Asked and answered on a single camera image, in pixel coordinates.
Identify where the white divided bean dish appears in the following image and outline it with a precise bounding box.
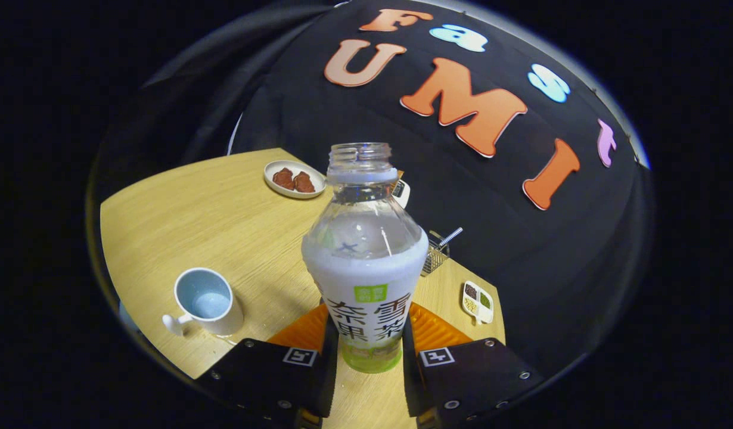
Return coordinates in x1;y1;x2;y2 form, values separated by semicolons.
461;281;495;326

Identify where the wire mesh basket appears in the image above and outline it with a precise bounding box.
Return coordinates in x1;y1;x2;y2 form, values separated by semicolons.
421;231;451;276

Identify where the white toaster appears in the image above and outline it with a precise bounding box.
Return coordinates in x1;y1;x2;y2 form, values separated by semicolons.
392;170;411;209

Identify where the white cup with handle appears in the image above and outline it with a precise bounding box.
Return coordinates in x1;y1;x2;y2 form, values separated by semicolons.
161;267;245;337

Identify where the wooden table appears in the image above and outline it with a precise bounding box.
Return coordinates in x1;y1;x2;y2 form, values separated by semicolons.
100;148;507;429

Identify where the clear juice bottle white label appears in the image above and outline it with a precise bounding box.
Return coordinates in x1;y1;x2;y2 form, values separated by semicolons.
301;142;430;374

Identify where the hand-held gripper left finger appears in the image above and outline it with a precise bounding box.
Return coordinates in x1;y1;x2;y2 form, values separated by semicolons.
198;304;341;427

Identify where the small white plate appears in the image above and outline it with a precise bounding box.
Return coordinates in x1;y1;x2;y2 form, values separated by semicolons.
263;160;327;200

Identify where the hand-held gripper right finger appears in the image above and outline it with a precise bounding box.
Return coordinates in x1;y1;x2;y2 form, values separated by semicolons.
402;303;546;427

